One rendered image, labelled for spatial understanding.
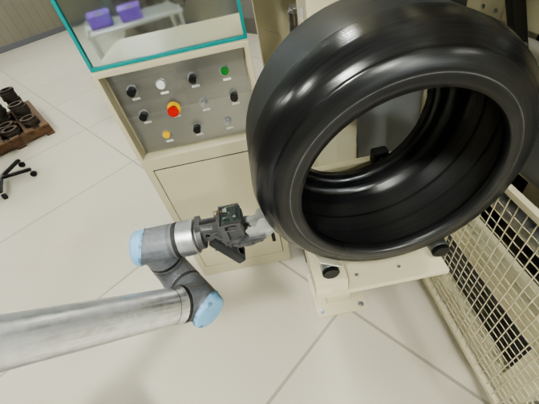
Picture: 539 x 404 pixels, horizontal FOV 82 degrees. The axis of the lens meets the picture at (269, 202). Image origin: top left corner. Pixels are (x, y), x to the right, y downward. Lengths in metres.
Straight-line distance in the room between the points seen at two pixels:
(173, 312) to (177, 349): 1.12
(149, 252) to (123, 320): 0.18
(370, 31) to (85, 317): 0.65
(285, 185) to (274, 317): 1.29
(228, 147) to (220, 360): 1.06
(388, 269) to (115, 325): 0.69
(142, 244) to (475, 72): 0.73
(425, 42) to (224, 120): 0.94
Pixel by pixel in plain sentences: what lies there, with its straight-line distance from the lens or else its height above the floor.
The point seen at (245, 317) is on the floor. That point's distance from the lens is 1.81.
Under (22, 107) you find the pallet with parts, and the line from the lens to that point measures 4.83.
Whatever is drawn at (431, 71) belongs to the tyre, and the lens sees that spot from 0.52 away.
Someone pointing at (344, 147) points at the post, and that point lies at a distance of 1.02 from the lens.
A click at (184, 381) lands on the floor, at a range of 1.79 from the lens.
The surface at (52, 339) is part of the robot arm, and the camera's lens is 0.65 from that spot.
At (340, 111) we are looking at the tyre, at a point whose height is 1.35.
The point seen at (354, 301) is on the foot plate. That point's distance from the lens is 1.78.
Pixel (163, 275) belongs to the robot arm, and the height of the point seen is 0.95.
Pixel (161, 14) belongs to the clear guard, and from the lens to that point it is 1.19.
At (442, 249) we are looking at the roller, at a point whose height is 0.91.
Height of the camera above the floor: 1.59
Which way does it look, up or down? 44 degrees down
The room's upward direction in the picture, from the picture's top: 13 degrees counter-clockwise
